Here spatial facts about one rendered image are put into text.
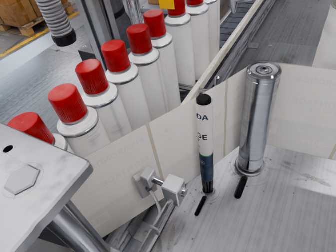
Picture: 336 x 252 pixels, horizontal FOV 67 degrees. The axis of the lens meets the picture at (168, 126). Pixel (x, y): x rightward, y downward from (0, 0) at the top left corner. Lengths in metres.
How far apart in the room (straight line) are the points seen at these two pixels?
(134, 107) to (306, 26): 0.71
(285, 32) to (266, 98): 0.63
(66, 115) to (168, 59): 0.22
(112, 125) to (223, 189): 0.20
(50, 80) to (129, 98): 0.53
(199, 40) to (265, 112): 0.27
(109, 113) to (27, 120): 0.11
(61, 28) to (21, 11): 3.40
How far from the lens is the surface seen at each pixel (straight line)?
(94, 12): 0.51
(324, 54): 0.51
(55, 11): 0.41
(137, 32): 0.38
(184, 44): 0.52
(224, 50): 0.66
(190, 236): 0.38
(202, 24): 0.54
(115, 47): 0.36
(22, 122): 0.29
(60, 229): 0.18
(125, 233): 0.43
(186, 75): 0.55
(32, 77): 0.95
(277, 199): 0.42
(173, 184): 0.27
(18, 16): 3.79
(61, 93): 0.30
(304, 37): 0.91
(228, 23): 0.88
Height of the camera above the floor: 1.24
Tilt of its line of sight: 45 degrees down
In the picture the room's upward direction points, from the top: 11 degrees counter-clockwise
